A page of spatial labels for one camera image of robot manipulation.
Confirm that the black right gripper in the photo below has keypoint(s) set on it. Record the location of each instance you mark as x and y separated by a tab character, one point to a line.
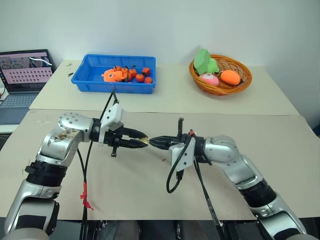
183	138

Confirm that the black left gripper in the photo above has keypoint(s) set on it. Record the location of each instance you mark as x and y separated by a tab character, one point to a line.
113	138

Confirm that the brass padlock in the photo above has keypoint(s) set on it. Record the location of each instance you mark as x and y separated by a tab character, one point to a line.
144	140

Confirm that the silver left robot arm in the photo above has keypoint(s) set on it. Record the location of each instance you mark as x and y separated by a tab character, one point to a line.
60	147

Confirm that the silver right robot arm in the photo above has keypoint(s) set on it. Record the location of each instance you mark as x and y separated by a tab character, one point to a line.
237	165

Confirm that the red wrist tape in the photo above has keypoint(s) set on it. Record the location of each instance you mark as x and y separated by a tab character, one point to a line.
191	132

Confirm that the small orange tangerine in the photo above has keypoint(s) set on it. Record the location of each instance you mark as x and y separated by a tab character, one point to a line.
140	78
116	68
124	70
132	72
148	80
146	71

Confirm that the orange plush fish toy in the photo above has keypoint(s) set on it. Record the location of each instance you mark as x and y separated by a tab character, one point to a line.
112	75

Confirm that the blue plastic bin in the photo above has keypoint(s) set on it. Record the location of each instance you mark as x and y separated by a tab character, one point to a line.
90	80

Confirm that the pink plush toy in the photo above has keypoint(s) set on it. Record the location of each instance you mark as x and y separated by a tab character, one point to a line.
208	79

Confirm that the small dark scrap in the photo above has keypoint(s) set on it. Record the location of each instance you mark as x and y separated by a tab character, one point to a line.
70	74

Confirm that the bright green plush toy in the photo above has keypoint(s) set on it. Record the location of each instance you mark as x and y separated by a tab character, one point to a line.
202	60

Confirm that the orange plush fruit toy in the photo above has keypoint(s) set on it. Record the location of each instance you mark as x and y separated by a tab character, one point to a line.
230	77

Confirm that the orange wicker basket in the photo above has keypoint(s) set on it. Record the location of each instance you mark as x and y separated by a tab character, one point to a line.
240	67

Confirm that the grey laptop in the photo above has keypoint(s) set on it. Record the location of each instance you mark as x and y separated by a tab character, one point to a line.
22	75

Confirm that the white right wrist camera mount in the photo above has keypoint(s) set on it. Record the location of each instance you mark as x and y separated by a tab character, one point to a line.
186	156

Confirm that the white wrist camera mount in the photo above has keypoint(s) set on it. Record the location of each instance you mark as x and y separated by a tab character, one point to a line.
113	113
186	156

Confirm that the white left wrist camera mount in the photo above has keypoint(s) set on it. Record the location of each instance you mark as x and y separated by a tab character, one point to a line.
113	113

